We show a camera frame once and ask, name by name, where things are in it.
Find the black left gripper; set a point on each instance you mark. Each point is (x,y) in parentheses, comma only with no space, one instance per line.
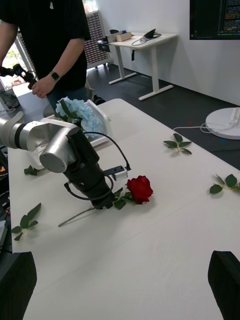
(90,181)

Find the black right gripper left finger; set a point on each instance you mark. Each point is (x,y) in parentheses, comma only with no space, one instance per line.
(15,287)

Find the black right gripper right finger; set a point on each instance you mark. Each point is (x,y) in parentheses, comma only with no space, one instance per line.
(227,287)

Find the red artificial rose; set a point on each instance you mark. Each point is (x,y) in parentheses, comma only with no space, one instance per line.
(140,188)

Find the pale blue artificial flower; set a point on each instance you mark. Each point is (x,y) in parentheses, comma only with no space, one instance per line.
(75,107)
(92,122)

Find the black handheld controller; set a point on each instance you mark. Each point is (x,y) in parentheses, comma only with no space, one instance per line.
(18,70)

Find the person's left forearm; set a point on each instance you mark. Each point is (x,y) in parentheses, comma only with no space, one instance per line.
(67,57)

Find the silver and black left arm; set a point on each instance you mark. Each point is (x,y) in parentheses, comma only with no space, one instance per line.
(55,140)

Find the person's right forearm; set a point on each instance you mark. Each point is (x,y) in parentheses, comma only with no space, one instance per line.
(6,42)

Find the person's left hand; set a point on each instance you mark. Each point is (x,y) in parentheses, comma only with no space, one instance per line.
(43,86)

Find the green leaf twig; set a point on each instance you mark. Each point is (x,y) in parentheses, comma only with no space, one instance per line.
(178,138)
(24,222)
(230,180)
(30,170)

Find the shallow white box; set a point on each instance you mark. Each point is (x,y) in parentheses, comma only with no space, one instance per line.
(106,125)

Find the round white base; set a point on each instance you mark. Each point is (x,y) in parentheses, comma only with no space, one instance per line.
(220,125)

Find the white power strip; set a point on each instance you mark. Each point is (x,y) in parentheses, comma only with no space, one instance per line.
(235,117)

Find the small parts drawer cabinet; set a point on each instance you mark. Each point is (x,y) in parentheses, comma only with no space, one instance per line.
(96,42)

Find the tan cardboard box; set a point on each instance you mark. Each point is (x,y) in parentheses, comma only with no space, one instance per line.
(123,37)

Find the person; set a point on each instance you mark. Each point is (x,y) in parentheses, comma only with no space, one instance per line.
(50,37)

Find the black device on desk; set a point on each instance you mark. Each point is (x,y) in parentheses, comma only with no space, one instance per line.
(150,33)

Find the white desk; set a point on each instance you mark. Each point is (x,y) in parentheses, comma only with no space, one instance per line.
(162,37)

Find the large dark screen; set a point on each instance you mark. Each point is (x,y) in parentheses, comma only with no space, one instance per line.
(215,20)

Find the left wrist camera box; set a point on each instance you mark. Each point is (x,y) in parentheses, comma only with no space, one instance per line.
(119,176)

